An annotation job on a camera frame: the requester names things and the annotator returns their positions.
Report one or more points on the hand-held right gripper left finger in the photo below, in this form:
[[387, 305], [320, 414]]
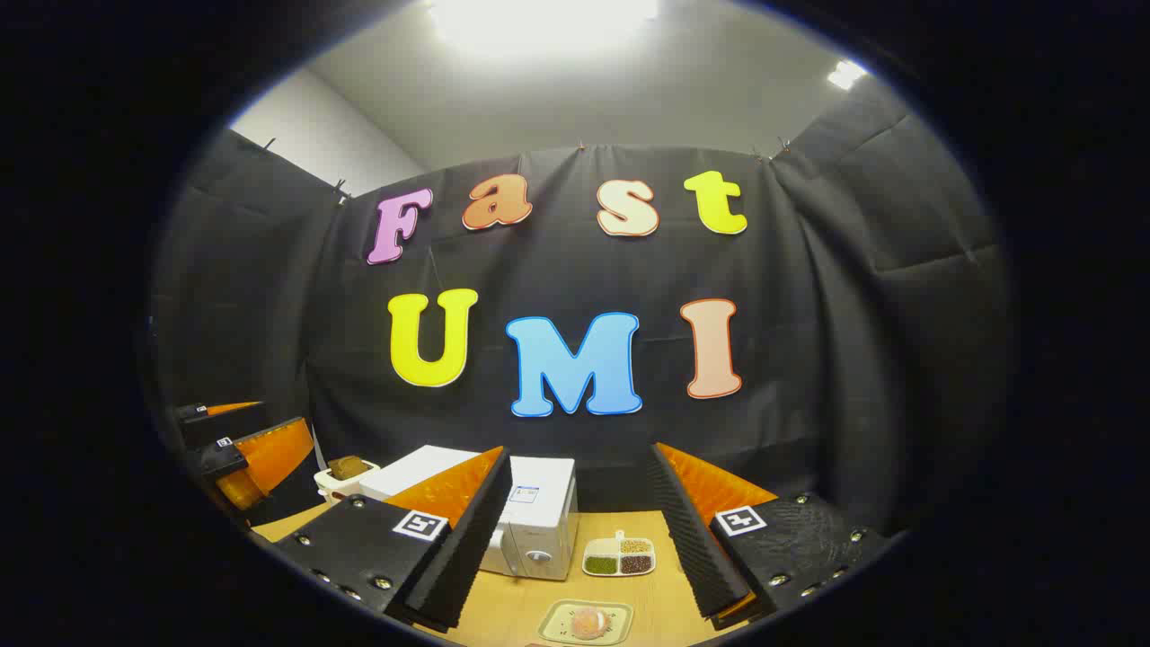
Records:
[[474, 539]]

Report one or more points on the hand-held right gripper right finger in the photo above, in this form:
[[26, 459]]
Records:
[[687, 530]]

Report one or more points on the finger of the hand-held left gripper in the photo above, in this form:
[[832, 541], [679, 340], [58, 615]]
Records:
[[274, 458], [192, 412]]

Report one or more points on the white microwave oven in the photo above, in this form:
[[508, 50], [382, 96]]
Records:
[[548, 490]]

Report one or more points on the pink round bun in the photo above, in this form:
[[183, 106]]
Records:
[[590, 622]]

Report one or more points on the yellow soybeans heap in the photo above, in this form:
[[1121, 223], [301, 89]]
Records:
[[635, 545]]

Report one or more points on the dark red beans heap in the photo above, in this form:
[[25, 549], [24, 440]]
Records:
[[636, 563]]

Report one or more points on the white toaster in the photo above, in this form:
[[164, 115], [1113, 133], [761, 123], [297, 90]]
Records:
[[337, 490]]

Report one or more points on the white divided dish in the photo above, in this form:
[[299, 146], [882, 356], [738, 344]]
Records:
[[618, 550]]

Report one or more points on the brown bread slice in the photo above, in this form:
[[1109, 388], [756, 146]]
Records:
[[348, 467]]

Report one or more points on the green mung beans heap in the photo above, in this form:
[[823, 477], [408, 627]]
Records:
[[600, 564]]

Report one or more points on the pale green rectangular plate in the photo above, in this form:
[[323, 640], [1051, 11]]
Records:
[[552, 624]]

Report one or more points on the black backdrop cloth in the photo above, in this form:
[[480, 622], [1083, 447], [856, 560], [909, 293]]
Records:
[[809, 341]]

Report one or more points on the small ceiling light panel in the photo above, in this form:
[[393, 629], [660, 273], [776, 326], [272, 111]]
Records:
[[846, 75]]

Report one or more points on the large ceiling light panel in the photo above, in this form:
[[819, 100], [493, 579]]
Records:
[[539, 22]]

